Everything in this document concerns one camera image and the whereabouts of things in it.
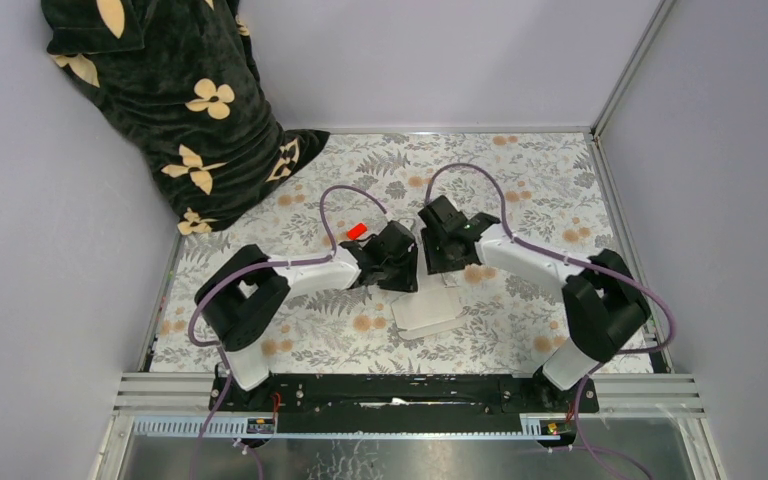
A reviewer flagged red rectangular block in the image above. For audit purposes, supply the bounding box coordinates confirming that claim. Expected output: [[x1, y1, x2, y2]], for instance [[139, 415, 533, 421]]
[[346, 223, 369, 241]]

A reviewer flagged floral patterned table cloth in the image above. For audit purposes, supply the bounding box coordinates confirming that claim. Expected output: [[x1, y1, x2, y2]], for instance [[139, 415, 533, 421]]
[[150, 133, 627, 376]]

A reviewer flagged black floral plush blanket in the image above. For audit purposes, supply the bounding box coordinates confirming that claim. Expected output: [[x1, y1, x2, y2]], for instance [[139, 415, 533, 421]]
[[41, 0, 329, 235]]

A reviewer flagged white cardboard paper box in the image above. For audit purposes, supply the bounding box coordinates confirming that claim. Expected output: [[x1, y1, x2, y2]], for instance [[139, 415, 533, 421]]
[[391, 260, 466, 340]]

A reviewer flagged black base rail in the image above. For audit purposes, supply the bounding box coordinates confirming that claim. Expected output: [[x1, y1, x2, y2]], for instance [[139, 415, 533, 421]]
[[209, 374, 599, 414]]

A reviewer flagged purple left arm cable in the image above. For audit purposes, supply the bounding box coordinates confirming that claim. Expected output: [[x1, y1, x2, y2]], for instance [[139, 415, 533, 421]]
[[188, 183, 392, 439]]

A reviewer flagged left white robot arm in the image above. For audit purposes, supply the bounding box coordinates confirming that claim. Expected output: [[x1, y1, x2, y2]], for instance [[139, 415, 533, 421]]
[[195, 221, 418, 411]]

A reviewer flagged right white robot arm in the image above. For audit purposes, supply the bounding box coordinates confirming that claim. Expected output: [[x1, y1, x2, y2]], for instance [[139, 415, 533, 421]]
[[418, 196, 651, 412]]

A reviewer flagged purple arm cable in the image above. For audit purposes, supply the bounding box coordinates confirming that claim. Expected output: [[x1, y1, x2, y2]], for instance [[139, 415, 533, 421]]
[[188, 183, 392, 439], [423, 161, 677, 459]]

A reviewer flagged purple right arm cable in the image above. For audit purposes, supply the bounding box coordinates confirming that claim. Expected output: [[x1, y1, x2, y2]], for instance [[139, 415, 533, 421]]
[[423, 161, 677, 459]]

